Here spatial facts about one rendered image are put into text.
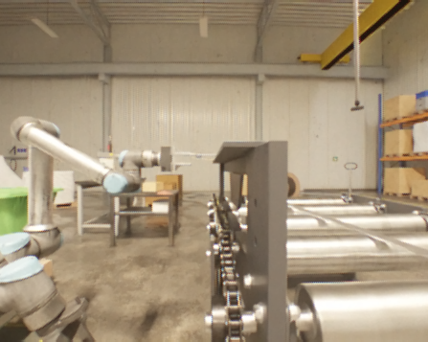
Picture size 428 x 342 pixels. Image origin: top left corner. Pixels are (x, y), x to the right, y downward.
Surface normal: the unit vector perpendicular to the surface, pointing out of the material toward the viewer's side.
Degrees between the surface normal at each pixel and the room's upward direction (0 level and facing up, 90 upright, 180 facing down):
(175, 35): 90
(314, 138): 90
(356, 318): 54
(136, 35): 90
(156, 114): 90
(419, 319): 59
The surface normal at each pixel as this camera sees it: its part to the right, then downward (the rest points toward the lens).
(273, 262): 0.02, 0.01
